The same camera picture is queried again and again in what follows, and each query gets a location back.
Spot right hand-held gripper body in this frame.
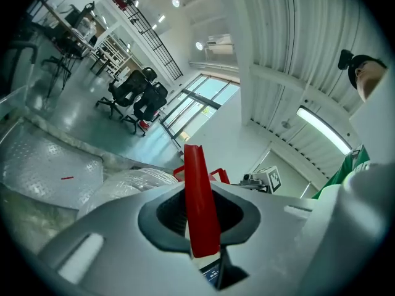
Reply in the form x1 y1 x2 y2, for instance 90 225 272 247
239 165 283 194

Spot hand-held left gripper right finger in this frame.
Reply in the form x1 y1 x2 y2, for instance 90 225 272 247
212 192 262 246

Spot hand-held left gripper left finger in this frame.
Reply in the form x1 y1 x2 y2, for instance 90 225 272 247
138 191 189 253

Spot red round object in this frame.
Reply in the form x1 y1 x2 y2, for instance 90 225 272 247
77 144 231 258

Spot metal platform trolley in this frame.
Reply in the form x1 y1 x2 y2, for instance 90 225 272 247
0 40 104 211

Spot small black display screen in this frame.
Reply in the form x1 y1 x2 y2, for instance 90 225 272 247
200 262 222 288

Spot long ceiling tube light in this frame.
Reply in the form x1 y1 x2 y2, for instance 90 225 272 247
296 105 352 155

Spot person's green printed t-shirt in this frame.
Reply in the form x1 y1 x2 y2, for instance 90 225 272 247
313 145 371 200

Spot black mesh office chair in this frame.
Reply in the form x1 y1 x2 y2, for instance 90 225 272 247
95 68 158 120
122 83 169 137

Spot white air conditioner unit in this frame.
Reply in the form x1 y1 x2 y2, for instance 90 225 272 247
206 34 233 46

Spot person's head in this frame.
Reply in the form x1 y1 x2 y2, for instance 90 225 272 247
348 54 388 103

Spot white shelf rack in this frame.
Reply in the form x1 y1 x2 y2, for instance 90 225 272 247
95 34 130 73

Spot black mezzanine railing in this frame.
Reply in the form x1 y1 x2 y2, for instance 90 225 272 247
104 0 185 81

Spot glass doors black frame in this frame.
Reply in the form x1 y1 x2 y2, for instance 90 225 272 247
160 74 241 141

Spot black head camera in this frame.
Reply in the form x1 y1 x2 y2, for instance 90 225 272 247
338 49 355 70

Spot wooden table black wire legs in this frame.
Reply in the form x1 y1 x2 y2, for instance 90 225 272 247
39 0 96 100

